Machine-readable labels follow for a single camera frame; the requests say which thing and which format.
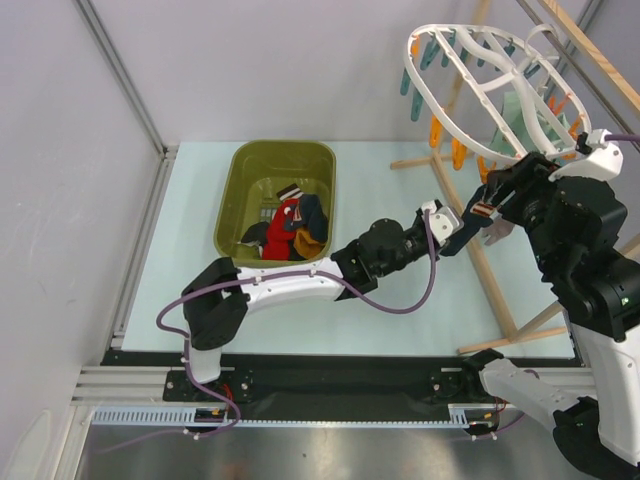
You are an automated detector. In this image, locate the aluminium frame post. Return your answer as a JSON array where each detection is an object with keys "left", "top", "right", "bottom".
[{"left": 74, "top": 0, "right": 169, "bottom": 156}]

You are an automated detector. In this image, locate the white round clip hanger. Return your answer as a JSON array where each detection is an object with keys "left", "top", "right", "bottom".
[{"left": 400, "top": 23, "right": 592, "bottom": 168}]

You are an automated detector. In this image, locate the olive green plastic basket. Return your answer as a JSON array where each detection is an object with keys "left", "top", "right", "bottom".
[{"left": 213, "top": 140, "right": 336, "bottom": 268}]

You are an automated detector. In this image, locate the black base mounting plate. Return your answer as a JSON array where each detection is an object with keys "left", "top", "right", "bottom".
[{"left": 102, "top": 351, "right": 504, "bottom": 413}]

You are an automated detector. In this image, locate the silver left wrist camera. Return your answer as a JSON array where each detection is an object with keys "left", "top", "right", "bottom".
[{"left": 420, "top": 200, "right": 463, "bottom": 248}]

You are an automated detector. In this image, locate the mint green cloth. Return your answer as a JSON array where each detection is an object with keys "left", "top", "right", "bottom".
[{"left": 489, "top": 89, "right": 571, "bottom": 156}]

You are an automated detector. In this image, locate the black sock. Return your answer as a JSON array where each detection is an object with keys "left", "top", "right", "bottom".
[{"left": 239, "top": 221, "right": 270, "bottom": 247}]

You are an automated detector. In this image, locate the mustard yellow striped sock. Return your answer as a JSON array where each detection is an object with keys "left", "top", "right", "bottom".
[{"left": 276, "top": 183, "right": 305, "bottom": 203}]

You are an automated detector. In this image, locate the grey beige sock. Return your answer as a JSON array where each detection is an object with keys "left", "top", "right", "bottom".
[{"left": 482, "top": 217, "right": 515, "bottom": 246}]

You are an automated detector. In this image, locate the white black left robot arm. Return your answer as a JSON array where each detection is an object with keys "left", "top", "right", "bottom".
[{"left": 181, "top": 201, "right": 514, "bottom": 400}]

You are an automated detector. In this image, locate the white slotted cable duct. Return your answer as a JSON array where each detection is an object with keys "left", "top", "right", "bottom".
[{"left": 92, "top": 404, "right": 495, "bottom": 428}]

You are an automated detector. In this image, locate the red patterned sock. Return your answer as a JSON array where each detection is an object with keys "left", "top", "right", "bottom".
[{"left": 261, "top": 199, "right": 306, "bottom": 261}]

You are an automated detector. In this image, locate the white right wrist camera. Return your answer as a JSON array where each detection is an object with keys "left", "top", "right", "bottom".
[{"left": 548, "top": 129, "right": 624, "bottom": 182}]

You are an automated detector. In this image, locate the wooden hanger stand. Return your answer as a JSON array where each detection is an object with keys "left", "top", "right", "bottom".
[{"left": 389, "top": 0, "right": 640, "bottom": 356}]

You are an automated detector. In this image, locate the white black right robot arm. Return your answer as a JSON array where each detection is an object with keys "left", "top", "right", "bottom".
[{"left": 461, "top": 153, "right": 639, "bottom": 479}]

